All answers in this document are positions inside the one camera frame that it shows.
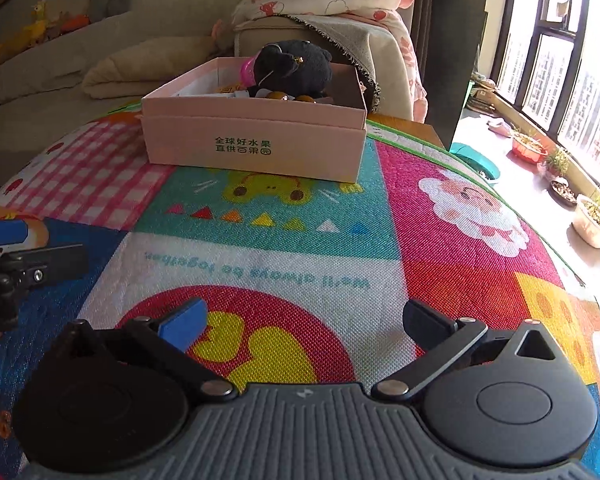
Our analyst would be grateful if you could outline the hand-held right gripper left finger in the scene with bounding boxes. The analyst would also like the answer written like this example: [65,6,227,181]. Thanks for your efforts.
[55,297,234,404]

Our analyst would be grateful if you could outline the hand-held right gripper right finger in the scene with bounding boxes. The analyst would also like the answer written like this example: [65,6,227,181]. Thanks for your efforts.
[371,299,557,402]

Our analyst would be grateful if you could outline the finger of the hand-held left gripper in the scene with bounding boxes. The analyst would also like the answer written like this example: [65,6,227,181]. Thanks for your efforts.
[0,243,89,332]
[0,219,29,250]

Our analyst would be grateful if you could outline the pink cardboard box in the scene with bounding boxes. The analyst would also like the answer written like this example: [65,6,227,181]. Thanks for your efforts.
[141,56,368,184]

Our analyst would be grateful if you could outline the black plush toy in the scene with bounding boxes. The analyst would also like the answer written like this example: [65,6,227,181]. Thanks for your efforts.
[247,40,333,101]

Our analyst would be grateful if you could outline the colourful play mat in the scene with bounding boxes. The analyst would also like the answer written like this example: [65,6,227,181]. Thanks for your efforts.
[0,100,600,480]

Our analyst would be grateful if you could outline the stone window ledge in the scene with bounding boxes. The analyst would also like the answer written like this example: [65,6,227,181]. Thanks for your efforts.
[455,85,600,313]

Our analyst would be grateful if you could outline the teal plastic object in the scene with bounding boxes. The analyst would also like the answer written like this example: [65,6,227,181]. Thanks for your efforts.
[450,142,501,182]

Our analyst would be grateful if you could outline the dark planter bowl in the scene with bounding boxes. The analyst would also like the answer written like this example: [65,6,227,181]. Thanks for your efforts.
[550,180,579,209]

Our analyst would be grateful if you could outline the white planter with sprouts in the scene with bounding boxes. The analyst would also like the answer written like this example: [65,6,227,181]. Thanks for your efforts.
[572,192,600,250]

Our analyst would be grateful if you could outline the red planter bowl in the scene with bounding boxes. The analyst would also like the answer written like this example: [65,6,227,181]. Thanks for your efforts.
[511,134,549,165]

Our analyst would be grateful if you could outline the small green potted plant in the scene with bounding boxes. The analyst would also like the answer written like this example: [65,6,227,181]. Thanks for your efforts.
[542,147,574,182]

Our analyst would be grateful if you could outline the yellow plush toy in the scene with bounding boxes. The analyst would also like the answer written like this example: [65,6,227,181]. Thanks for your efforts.
[0,0,52,69]

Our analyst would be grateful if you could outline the beige sofa cushion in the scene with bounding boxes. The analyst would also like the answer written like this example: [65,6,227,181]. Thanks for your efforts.
[82,35,217,100]

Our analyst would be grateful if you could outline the orange plush toy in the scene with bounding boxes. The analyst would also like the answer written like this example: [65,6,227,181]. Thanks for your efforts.
[57,12,91,34]

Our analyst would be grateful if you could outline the beige sofa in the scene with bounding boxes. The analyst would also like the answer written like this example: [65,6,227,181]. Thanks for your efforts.
[0,7,417,122]

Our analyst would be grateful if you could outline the pink plush toy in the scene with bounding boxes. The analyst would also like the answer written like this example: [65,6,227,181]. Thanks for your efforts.
[210,20,236,52]

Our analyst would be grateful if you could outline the dark curtain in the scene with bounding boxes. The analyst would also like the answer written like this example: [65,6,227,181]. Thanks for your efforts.
[410,0,497,152]

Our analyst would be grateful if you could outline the grey fringed cloth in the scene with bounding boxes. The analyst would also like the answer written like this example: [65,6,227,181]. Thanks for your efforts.
[290,12,407,113]

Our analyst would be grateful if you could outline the black window frame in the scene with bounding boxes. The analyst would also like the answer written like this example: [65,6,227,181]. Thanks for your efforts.
[490,0,600,187]

